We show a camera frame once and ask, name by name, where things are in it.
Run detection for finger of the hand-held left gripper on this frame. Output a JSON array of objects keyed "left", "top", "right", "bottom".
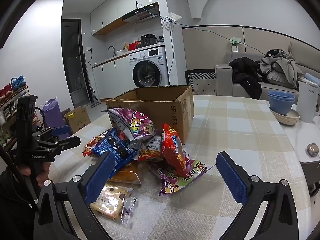
[
  {"left": 32, "top": 126, "right": 72, "bottom": 142},
  {"left": 37, "top": 136, "right": 81, "bottom": 156}
]

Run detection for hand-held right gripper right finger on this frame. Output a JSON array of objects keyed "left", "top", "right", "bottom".
[{"left": 215, "top": 151, "right": 299, "bottom": 240}]

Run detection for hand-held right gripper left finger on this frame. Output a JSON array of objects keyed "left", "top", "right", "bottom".
[{"left": 34, "top": 151, "right": 118, "bottom": 240}]

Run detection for red orange snack packet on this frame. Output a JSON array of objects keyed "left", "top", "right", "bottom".
[{"left": 82, "top": 130, "right": 112, "bottom": 157}]

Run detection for orange snack clear packet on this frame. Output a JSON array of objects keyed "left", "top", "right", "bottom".
[{"left": 107, "top": 162, "right": 141, "bottom": 185}]

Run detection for clear cracker packet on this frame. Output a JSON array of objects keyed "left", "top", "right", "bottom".
[{"left": 89, "top": 183, "right": 137, "bottom": 228}]

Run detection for blue snack packet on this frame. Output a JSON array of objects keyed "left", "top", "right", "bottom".
[{"left": 91, "top": 127, "right": 139, "bottom": 175}]

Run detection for purple candy bag cartoon figure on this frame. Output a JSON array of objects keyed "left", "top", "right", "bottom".
[{"left": 147, "top": 155, "right": 216, "bottom": 196}]

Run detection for noodle snack packet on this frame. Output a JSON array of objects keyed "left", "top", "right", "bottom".
[{"left": 136, "top": 135, "right": 164, "bottom": 162}]

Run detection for red snack bag blue label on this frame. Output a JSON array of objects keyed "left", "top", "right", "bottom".
[{"left": 161, "top": 123, "right": 192, "bottom": 178}]

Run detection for purple candy bag pink lettering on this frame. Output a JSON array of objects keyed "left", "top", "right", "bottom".
[{"left": 101, "top": 107, "right": 157, "bottom": 142}]

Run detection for brown cardboard box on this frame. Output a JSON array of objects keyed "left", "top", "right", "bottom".
[{"left": 105, "top": 85, "right": 195, "bottom": 145}]

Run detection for person's left forearm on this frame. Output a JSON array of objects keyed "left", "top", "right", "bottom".
[{"left": 0, "top": 165, "right": 40, "bottom": 240}]

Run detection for person's left hand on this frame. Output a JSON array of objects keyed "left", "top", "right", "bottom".
[{"left": 19, "top": 162, "right": 50, "bottom": 187}]

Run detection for shoe rack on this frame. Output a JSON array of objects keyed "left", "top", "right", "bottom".
[{"left": 0, "top": 75, "right": 43, "bottom": 150}]

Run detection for small cardboard box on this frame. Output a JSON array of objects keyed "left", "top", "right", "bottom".
[{"left": 64, "top": 105, "right": 91, "bottom": 133}]

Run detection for red sneaker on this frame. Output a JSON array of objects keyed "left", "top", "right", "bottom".
[{"left": 0, "top": 85, "right": 13, "bottom": 100}]

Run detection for stick vacuum cleaner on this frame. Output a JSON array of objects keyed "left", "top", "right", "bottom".
[{"left": 86, "top": 62, "right": 102, "bottom": 108}]

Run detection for checkered tablecloth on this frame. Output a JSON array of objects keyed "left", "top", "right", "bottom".
[{"left": 49, "top": 94, "right": 309, "bottom": 240}]

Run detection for dark glass door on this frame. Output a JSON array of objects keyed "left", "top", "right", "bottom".
[{"left": 61, "top": 19, "right": 89, "bottom": 100}]

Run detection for white base cabinet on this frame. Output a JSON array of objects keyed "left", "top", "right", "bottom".
[{"left": 91, "top": 55, "right": 133, "bottom": 100}]

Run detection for beige bowl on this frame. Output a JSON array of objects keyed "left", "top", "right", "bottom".
[
  {"left": 269, "top": 107, "right": 300, "bottom": 122},
  {"left": 274, "top": 115, "right": 300, "bottom": 125}
]

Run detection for blue bowl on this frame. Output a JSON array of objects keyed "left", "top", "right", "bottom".
[
  {"left": 268, "top": 91, "right": 295, "bottom": 102},
  {"left": 269, "top": 97, "right": 295, "bottom": 115}
]

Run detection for small round brown object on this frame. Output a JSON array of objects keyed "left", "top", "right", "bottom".
[{"left": 306, "top": 143, "right": 320, "bottom": 157}]

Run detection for grey sofa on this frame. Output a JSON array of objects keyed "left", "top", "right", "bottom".
[{"left": 215, "top": 41, "right": 320, "bottom": 100}]

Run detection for black jacket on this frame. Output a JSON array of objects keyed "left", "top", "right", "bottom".
[{"left": 229, "top": 57, "right": 263, "bottom": 100}]

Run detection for herringbone patterned stool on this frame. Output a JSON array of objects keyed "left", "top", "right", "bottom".
[{"left": 184, "top": 69, "right": 217, "bottom": 95}]

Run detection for white washing machine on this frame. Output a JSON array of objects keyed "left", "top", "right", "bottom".
[{"left": 128, "top": 46, "right": 169, "bottom": 88}]

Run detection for white electric kettle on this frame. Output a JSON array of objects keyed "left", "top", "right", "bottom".
[{"left": 296, "top": 79, "right": 320, "bottom": 124}]

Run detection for grey jacket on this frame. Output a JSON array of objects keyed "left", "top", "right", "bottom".
[{"left": 259, "top": 49, "right": 304, "bottom": 89}]

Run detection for black rice cooker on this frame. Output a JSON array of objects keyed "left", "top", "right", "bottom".
[{"left": 140, "top": 34, "right": 157, "bottom": 47}]

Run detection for light blue cloth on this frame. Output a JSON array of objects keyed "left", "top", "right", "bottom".
[{"left": 304, "top": 73, "right": 320, "bottom": 84}]

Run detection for range hood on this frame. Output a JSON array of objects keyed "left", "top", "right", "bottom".
[{"left": 122, "top": 4, "right": 160, "bottom": 23}]

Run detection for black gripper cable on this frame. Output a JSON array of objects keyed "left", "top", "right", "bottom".
[{"left": 0, "top": 106, "right": 48, "bottom": 212}]

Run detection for white wall cabinets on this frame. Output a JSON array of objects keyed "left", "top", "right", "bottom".
[{"left": 90, "top": 0, "right": 163, "bottom": 35}]

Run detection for white wall charger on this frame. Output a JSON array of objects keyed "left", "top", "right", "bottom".
[{"left": 229, "top": 37, "right": 242, "bottom": 52}]

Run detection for black wall cable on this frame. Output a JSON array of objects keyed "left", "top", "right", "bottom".
[{"left": 160, "top": 16, "right": 265, "bottom": 55}]

